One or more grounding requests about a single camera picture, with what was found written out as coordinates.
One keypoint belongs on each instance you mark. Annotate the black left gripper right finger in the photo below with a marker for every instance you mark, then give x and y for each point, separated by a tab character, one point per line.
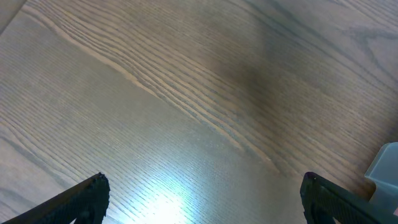
327	203

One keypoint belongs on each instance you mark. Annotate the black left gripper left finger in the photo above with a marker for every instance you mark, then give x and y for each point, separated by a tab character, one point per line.
86	202

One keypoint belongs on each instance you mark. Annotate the clear plastic storage bin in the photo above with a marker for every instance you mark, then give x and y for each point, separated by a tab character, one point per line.
383	172

